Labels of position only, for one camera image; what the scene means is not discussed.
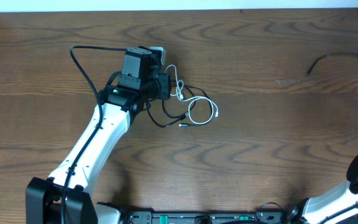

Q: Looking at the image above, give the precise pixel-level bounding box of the white usb cable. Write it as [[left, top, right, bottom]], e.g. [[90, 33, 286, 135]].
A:
[[164, 64, 219, 126]]

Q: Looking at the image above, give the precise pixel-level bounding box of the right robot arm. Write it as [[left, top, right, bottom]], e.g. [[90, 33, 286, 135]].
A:
[[282, 155, 358, 223]]

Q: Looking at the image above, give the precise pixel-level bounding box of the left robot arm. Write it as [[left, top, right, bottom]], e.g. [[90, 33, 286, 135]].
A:
[[25, 46, 171, 223]]

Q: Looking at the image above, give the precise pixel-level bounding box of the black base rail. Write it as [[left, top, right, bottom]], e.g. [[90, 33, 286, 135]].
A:
[[117, 203, 308, 224]]

